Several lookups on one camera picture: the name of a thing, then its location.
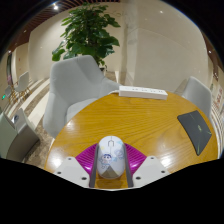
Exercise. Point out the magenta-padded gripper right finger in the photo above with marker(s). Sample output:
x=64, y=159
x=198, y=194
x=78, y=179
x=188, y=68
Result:
x=146, y=168

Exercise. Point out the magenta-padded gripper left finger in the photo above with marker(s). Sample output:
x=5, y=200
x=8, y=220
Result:
x=75, y=168

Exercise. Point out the white cartoon-print computer mouse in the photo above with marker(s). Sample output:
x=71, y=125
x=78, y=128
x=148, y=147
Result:
x=110, y=156

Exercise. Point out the black mouse pad green lines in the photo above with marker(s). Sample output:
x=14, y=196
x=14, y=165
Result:
x=195, y=130

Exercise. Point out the grey-green lounge chair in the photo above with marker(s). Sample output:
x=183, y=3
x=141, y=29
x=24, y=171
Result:
x=13, y=138

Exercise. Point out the white power strip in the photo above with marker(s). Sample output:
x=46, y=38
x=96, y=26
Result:
x=143, y=92

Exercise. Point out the grey shell armchair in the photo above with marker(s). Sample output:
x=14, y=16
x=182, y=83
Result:
x=199, y=95
x=73, y=83

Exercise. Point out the white chair wooden legs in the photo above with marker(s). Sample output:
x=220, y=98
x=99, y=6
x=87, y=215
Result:
x=22, y=81

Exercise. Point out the red and white standing sign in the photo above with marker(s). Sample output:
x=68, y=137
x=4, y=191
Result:
x=219, y=96

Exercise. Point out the tall green potted plant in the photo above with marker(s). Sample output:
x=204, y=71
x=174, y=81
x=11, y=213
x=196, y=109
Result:
x=87, y=33

